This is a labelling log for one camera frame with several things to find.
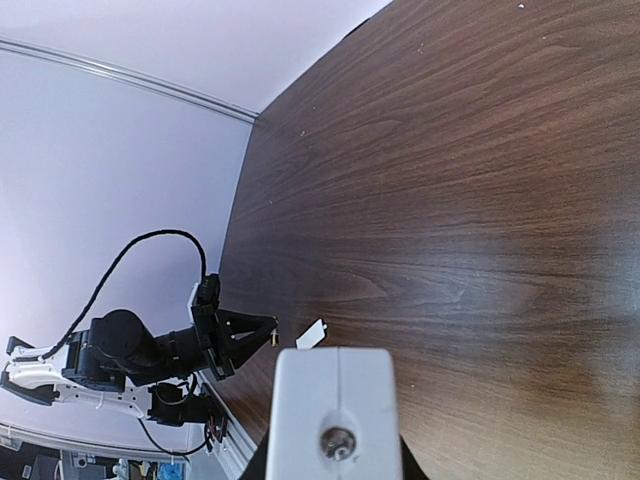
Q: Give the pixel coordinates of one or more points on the left aluminium frame post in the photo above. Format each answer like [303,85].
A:
[131,78]

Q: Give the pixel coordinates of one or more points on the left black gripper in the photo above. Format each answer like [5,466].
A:
[221,343]

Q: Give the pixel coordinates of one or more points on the front aluminium rail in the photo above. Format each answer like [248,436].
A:
[102,432]

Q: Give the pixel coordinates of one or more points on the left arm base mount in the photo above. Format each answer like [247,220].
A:
[172,406]

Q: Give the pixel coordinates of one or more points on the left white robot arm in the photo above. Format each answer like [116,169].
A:
[117,364]

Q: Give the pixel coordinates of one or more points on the white battery cover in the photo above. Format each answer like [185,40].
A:
[312,336]

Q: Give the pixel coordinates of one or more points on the white remote control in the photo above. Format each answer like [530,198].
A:
[334,415]

